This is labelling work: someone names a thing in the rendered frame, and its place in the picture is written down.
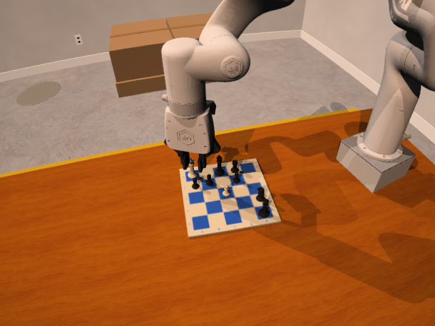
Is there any black rook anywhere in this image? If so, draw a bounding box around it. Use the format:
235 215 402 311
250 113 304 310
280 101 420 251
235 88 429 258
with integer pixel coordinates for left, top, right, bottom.
231 160 239 173

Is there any black chess king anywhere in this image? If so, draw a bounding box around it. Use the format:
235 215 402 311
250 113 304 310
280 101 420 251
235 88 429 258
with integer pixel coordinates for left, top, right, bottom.
215 155 224 176

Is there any black chess queen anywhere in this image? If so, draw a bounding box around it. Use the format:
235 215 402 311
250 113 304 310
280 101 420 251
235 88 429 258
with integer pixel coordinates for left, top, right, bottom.
258 199 269 218

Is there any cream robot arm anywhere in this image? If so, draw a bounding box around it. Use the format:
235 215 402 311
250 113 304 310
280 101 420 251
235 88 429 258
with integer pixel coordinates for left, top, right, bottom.
162 0 435 162

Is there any black knight chess piece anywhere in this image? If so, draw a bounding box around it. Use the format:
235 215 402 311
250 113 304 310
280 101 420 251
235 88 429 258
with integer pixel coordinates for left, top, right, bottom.
256 187 265 202

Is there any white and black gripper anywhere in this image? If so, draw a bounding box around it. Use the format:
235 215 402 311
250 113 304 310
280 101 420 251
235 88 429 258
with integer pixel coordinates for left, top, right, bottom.
164 104 221 173

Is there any black pawn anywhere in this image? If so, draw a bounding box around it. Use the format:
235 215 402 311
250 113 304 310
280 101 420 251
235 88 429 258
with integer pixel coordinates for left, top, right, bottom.
192 177 199 189
206 174 213 186
233 172 240 184

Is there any white pawn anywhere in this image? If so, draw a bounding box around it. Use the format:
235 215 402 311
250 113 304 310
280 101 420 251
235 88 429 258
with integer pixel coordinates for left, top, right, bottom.
223 184 230 197

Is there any blue and cream chessboard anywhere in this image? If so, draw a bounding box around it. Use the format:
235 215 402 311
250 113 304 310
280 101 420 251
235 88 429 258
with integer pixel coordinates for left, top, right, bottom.
180 159 281 238

